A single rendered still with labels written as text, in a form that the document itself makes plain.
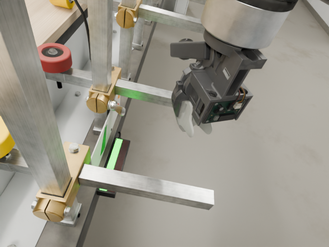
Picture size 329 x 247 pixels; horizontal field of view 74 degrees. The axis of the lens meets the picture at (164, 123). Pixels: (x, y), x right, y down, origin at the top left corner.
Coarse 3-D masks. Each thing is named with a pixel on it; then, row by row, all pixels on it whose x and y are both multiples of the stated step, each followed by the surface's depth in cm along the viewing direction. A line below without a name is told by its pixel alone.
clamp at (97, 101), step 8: (112, 72) 57; (120, 72) 59; (112, 80) 55; (112, 88) 53; (96, 96) 50; (104, 96) 51; (112, 96) 55; (88, 104) 51; (96, 104) 52; (104, 104) 51; (96, 112) 53; (104, 112) 53
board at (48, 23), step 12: (36, 0) 67; (48, 0) 69; (36, 12) 63; (48, 12) 64; (60, 12) 65; (72, 12) 67; (36, 24) 59; (48, 24) 60; (60, 24) 61; (36, 36) 55; (48, 36) 56; (60, 36) 62
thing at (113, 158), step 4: (116, 140) 64; (120, 140) 64; (116, 144) 63; (120, 144) 63; (116, 148) 62; (112, 152) 61; (116, 152) 61; (112, 156) 60; (116, 156) 60; (112, 160) 59; (108, 164) 58; (112, 164) 58; (108, 168) 57; (112, 168) 58
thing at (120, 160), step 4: (124, 140) 64; (124, 144) 63; (120, 148) 62; (124, 148) 62; (120, 152) 61; (124, 152) 62; (120, 156) 60; (124, 156) 61; (120, 160) 60; (116, 164) 59; (120, 164) 59; (116, 168) 58; (120, 168) 58
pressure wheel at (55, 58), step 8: (40, 48) 52; (48, 48) 53; (56, 48) 53; (64, 48) 53; (40, 56) 50; (48, 56) 51; (56, 56) 51; (64, 56) 51; (48, 64) 50; (56, 64) 50; (64, 64) 52; (48, 72) 51; (56, 72) 52
